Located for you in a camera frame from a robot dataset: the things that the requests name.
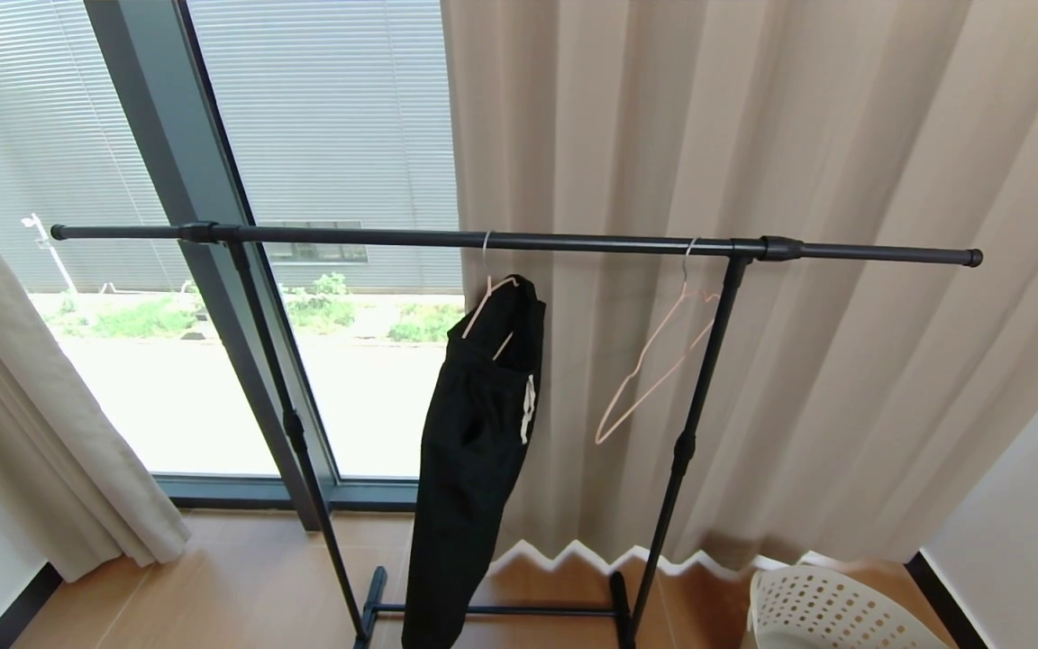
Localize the pink clothes hanger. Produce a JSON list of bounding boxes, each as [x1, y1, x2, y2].
[[461, 231, 521, 362], [594, 238, 724, 447]]

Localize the black shorts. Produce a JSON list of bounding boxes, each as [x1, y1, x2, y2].
[[401, 274, 548, 649]]

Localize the black clothes rack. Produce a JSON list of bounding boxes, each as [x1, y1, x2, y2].
[[50, 222, 985, 649]]

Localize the white laundry basket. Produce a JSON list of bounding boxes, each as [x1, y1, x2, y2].
[[746, 564, 945, 649]]

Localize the window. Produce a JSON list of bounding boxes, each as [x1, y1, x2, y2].
[[0, 0, 468, 512]]

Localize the beige curtain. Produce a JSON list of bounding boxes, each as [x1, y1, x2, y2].
[[0, 167, 192, 583], [440, 0, 1038, 575]]

